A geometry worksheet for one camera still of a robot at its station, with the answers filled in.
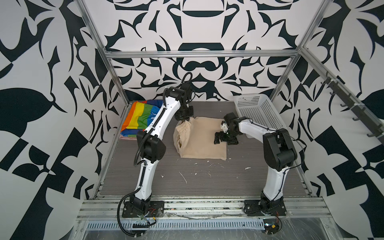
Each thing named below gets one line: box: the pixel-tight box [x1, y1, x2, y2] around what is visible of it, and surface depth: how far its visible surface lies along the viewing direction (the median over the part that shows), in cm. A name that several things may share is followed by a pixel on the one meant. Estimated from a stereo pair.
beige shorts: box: [173, 117, 228, 161], surface depth 93 cm
